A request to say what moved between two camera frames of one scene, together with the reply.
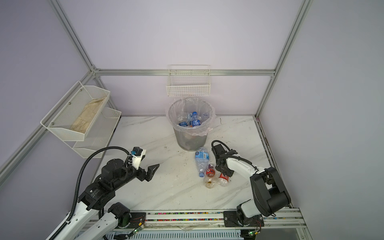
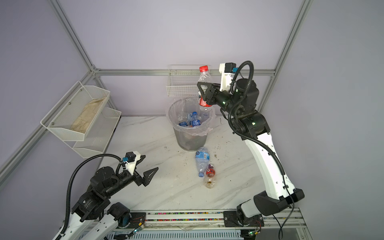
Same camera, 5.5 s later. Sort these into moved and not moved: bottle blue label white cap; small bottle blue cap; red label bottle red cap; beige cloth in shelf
Moved: red label bottle red cap
Not moved: small bottle blue cap; beige cloth in shelf; bottle blue label white cap
